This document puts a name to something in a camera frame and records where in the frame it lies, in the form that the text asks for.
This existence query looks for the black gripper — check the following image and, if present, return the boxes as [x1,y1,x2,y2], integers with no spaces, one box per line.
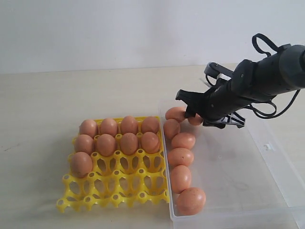
[175,81,269,129]

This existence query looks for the brown egg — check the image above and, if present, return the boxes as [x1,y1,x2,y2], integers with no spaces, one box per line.
[171,132,196,150]
[120,133,139,155]
[120,115,138,134]
[100,118,118,136]
[188,114,203,126]
[74,135,94,155]
[165,106,186,123]
[96,134,116,157]
[141,132,160,154]
[70,152,93,178]
[163,119,181,140]
[170,165,192,194]
[167,147,194,167]
[141,116,159,134]
[79,119,98,138]
[176,187,206,216]

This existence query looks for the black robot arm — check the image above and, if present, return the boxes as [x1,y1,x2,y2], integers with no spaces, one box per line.
[175,44,305,129]

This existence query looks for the yellow plastic egg tray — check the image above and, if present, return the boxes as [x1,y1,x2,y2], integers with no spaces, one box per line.
[56,116,169,212]

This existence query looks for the clear plastic container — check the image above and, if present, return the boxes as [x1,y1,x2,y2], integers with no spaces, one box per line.
[169,110,305,229]

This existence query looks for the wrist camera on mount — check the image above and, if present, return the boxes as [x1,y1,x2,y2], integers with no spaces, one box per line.
[204,62,233,87]

